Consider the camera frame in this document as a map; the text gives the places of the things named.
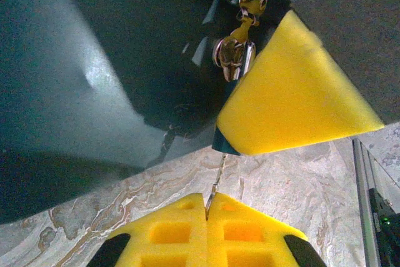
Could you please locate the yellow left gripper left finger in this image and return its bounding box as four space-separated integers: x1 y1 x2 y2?
86 193 209 267

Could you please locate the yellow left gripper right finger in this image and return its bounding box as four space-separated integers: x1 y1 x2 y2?
207 191 328 267

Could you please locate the silver key ring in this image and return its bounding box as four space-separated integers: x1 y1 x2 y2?
212 37 248 82

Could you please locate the dark blue painted tin box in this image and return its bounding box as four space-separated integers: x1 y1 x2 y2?
0 0 292 226

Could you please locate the aluminium mounting rail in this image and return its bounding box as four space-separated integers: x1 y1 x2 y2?
351 136 400 267

